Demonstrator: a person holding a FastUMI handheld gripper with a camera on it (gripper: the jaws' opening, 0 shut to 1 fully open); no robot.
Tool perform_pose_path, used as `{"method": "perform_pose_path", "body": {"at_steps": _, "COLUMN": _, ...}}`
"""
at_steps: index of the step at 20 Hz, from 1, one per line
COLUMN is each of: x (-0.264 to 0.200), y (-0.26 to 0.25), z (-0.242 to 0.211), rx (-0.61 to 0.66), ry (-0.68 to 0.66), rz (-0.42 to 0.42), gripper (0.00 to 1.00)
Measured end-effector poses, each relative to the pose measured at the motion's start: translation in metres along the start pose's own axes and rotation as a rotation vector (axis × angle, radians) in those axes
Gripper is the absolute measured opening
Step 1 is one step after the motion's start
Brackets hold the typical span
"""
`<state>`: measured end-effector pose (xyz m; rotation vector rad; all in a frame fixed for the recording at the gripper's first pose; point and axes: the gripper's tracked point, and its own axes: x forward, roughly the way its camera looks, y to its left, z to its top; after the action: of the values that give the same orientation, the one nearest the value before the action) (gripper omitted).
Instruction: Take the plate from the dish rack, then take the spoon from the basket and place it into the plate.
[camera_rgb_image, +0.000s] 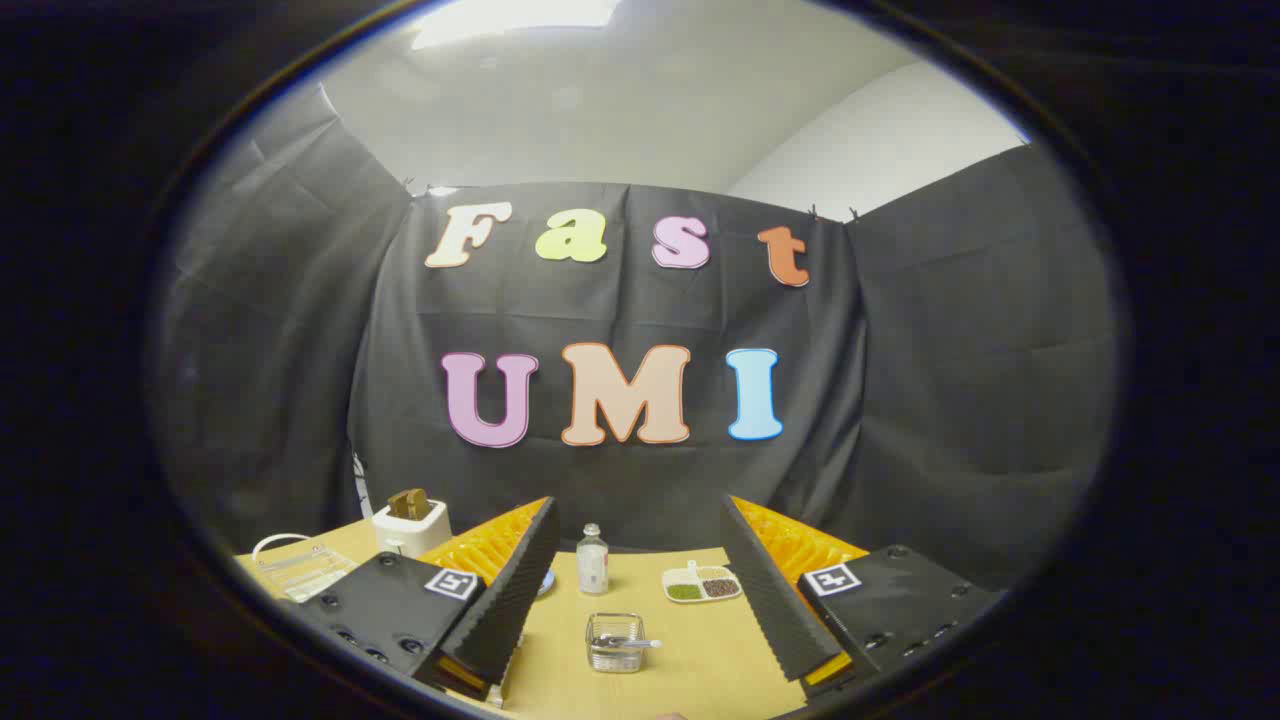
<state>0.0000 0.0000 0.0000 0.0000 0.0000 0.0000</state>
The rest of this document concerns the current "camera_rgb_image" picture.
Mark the white divided condiment dish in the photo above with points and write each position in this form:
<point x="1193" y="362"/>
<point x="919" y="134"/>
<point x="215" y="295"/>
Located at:
<point x="702" y="583"/>

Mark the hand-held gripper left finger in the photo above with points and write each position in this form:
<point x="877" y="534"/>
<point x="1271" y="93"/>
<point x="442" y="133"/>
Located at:
<point x="505" y="600"/>

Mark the clear dish rack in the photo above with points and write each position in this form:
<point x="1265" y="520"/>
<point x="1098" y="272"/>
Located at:
<point x="297" y="565"/>

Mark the black backdrop cloth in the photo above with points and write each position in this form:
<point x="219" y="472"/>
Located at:
<point x="620" y="320"/>

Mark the white toaster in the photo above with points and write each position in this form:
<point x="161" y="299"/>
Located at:
<point x="411" y="528"/>

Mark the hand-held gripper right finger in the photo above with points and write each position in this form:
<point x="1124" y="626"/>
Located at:
<point x="765" y="590"/>

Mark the brown toast slice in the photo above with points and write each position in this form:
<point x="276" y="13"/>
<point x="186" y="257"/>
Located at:
<point x="408" y="503"/>

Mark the blue rimmed plate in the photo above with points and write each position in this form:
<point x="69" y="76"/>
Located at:
<point x="545" y="581"/>

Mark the clear glass bottle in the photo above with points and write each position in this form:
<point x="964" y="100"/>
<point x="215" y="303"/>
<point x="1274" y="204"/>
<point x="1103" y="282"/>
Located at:
<point x="592" y="562"/>

